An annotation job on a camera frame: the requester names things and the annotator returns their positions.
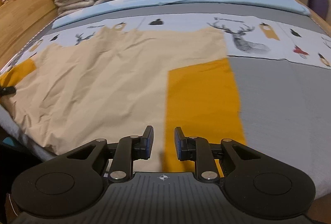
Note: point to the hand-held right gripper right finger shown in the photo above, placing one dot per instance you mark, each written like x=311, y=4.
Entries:
x=178, y=143

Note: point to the beige garment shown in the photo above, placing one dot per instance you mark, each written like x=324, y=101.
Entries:
x=90, y=84

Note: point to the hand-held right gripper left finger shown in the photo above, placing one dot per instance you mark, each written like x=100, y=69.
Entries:
x=149, y=141

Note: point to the purple wall panel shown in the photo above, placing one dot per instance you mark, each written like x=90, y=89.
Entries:
x=318, y=3

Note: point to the grey yellow printed bedsheet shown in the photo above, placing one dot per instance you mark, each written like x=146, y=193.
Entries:
x=279, y=100

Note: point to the wooden bed frame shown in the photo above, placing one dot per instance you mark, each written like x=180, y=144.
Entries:
x=23, y=22

